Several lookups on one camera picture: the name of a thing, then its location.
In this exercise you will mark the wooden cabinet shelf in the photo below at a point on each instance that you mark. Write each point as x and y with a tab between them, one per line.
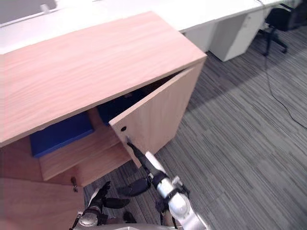
86	153

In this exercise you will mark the grey robot torso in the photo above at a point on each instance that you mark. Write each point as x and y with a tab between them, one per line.
134	226

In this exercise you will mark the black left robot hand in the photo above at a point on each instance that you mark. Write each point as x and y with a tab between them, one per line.
102	191

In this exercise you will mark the white pedestal cabinet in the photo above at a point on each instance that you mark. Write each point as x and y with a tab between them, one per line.
235	36

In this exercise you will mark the black office chair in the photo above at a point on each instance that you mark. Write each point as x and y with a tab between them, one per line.
280	21

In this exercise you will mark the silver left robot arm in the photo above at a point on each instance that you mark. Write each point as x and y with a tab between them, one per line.
90	215

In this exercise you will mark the long white desk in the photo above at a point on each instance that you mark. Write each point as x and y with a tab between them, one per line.
134	9

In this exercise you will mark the white divider clamp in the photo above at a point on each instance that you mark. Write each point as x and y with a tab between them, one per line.
45	7

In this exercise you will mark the dark robot foot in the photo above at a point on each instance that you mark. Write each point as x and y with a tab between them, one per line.
117	203
135	188

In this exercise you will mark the wooden office cabinet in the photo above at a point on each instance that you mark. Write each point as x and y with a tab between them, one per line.
96	62

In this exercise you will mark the round door lock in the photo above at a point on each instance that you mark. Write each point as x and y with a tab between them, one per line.
123	128

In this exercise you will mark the wooden cabinet door with keys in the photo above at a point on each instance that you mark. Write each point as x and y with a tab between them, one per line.
38	206

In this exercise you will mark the dark right robot foot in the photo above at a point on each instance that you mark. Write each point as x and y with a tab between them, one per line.
135	188

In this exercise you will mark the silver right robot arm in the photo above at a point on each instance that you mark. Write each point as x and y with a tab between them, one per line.
180	206

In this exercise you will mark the dark left robot foot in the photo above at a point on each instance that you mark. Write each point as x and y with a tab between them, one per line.
117	203

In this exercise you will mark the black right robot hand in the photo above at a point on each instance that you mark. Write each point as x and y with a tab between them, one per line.
149	165

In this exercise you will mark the grey desk divider screen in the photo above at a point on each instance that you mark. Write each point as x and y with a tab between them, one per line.
24	9

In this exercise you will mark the bunch of keys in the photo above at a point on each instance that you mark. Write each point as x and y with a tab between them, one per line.
74	185

